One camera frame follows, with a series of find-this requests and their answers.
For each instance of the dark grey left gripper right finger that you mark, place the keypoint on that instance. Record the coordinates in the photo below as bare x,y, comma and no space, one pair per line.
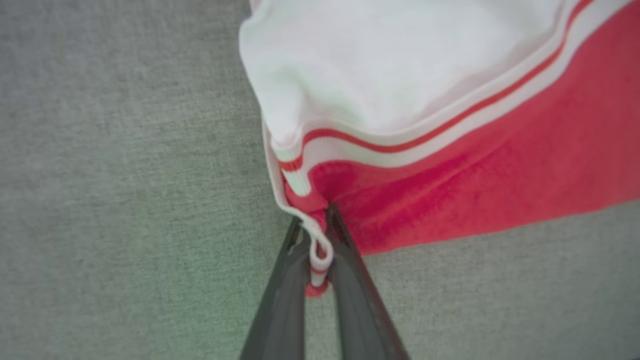
360,305

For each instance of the grey fabric sofa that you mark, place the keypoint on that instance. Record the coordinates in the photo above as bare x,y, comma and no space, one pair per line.
125,200

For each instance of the red white garment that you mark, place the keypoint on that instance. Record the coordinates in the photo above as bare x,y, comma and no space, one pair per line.
450,75

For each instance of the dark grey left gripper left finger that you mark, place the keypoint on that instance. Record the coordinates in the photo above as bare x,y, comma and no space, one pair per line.
280,305

